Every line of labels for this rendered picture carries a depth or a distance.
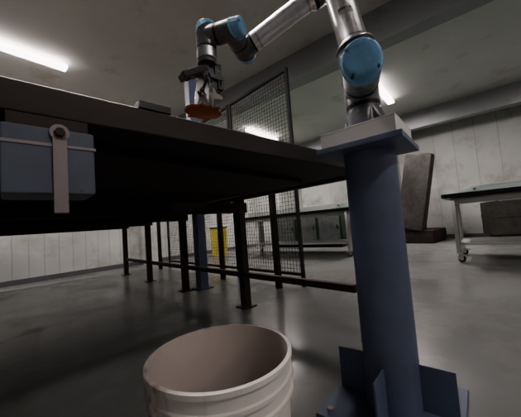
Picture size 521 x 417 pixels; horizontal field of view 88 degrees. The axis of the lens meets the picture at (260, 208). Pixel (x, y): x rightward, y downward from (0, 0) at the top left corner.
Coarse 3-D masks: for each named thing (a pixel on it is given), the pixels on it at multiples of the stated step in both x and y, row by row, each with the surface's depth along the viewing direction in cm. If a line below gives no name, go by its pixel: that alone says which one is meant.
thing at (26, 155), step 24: (24, 120) 47; (48, 120) 50; (0, 144) 44; (24, 144) 46; (48, 144) 48; (72, 144) 50; (0, 168) 44; (24, 168) 46; (48, 168) 48; (72, 168) 50; (0, 192) 44; (24, 192) 45; (48, 192) 47; (72, 192) 50
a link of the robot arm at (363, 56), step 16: (336, 0) 83; (352, 0) 82; (336, 16) 83; (352, 16) 81; (336, 32) 85; (352, 32) 80; (368, 32) 79; (352, 48) 78; (368, 48) 77; (352, 64) 78; (368, 64) 77; (352, 80) 80; (368, 80) 80
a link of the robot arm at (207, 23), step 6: (198, 24) 101; (204, 24) 100; (210, 24) 99; (198, 30) 100; (204, 30) 99; (210, 30) 98; (198, 36) 100; (204, 36) 99; (210, 36) 99; (198, 42) 100; (204, 42) 99; (210, 42) 100; (216, 42) 101; (216, 48) 103
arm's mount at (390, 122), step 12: (372, 120) 82; (384, 120) 80; (396, 120) 79; (336, 132) 89; (348, 132) 86; (360, 132) 84; (372, 132) 82; (384, 132) 80; (408, 132) 92; (324, 144) 92; (336, 144) 89
